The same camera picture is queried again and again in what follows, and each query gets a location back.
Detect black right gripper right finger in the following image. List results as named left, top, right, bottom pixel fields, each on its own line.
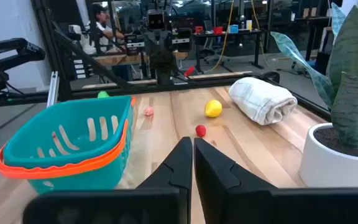
left=193, top=138, right=358, bottom=224

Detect yellow hanging cable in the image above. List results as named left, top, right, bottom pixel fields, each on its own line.
left=203, top=0, right=234, bottom=74

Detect white rolled towel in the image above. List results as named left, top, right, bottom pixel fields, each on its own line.
left=228, top=77, right=298, bottom=126

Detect green snake plant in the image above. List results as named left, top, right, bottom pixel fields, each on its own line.
left=270, top=2, right=358, bottom=149

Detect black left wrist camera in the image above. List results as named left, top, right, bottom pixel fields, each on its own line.
left=146, top=8, right=167, bottom=31

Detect teal basket orange handles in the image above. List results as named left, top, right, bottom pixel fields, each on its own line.
left=0, top=95, right=136, bottom=195

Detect person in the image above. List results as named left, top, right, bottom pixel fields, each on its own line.
left=81, top=3, right=126, bottom=56

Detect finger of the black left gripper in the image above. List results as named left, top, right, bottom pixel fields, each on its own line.
left=162, top=51, right=174, bottom=70
left=150, top=51, right=163, bottom=70

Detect red handled tool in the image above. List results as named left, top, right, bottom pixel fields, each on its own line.
left=183, top=65, right=196, bottom=78

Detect wooden background table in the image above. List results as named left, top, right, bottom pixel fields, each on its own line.
left=93, top=51, right=189, bottom=67

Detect silver aluminium extrusion piece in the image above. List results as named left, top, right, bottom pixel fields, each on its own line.
left=46, top=70, right=60, bottom=109

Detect yellow toy lemon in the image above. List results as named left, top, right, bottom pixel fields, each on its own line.
left=204, top=99, right=223, bottom=118

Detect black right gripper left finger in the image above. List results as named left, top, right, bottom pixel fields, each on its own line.
left=22, top=136, right=194, bottom=224

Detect black frame clamp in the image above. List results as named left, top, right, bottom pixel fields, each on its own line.
left=259, top=70, right=281, bottom=85

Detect black background desk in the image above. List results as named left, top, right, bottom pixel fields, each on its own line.
left=193, top=29, right=264, bottom=74

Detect small red toy raspberry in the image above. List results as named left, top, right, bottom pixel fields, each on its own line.
left=195, top=124, right=207, bottom=138

